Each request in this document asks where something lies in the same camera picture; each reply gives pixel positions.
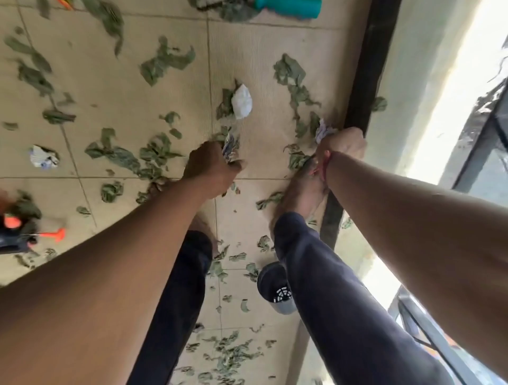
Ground person's left hand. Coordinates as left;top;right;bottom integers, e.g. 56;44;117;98
183;140;245;200

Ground person's right hand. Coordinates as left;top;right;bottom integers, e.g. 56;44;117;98
315;126;368;175

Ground white paper scrap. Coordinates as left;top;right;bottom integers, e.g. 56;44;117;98
315;119;338;145

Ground printed paper scrap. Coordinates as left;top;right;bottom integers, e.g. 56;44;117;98
221;133;241;163

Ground person's right forearm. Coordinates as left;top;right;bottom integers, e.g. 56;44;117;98
323;151;508;380

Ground person's left forearm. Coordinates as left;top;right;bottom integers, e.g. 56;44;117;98
0;176;218;385

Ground red thread wrist band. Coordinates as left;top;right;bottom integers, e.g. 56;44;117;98
313;150;332;188

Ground large crumpled white paper ball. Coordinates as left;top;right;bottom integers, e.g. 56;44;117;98
231;84;253;120

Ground person's right bare foot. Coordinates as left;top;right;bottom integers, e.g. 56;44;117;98
271;158;330;232

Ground grey round drain pipe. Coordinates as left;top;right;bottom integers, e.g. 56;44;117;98
257;261;298;316

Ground scattered green leaves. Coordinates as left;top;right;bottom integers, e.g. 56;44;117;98
0;0;389;385

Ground teal plastic object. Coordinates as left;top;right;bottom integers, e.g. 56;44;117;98
253;0;323;20

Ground black metal window railing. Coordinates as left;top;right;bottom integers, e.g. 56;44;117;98
388;77;508;385

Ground person's left trouser leg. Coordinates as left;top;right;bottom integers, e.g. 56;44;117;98
127;230;214;385

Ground person's trouser leg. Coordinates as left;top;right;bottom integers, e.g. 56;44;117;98
127;230;214;385
273;212;453;385

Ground person's right trouser leg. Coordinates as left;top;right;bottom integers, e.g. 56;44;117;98
273;212;453;385

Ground crumpled white blue paper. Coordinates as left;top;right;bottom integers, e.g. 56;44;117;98
29;145;60;171

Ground black orange garden tool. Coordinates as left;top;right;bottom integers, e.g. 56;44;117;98
0;212;66;255

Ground black metal door frame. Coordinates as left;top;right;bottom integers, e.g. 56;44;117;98
319;0;402;240

